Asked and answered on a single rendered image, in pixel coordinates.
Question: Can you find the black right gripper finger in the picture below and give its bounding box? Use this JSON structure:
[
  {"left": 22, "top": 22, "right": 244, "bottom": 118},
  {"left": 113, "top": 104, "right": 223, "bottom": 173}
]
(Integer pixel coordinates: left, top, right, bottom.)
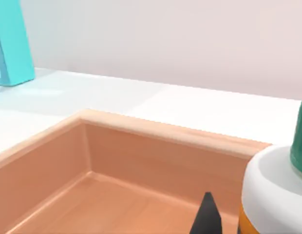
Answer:
[{"left": 189, "top": 192, "right": 223, "bottom": 234}]

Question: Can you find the white bottle with green cap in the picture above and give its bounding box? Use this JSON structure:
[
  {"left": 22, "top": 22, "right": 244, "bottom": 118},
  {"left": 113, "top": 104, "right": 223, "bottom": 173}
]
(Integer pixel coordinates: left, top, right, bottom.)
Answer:
[{"left": 238, "top": 98, "right": 302, "bottom": 234}]

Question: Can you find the shallow salmon-coloured box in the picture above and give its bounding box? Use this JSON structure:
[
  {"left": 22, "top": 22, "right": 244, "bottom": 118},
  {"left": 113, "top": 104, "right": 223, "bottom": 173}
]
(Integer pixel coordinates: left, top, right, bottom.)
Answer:
[{"left": 0, "top": 108, "right": 273, "bottom": 234}]

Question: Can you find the light blue rack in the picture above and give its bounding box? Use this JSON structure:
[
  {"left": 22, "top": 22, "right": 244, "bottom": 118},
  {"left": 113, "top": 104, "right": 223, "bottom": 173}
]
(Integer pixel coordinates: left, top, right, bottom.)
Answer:
[{"left": 0, "top": 0, "right": 36, "bottom": 87}]

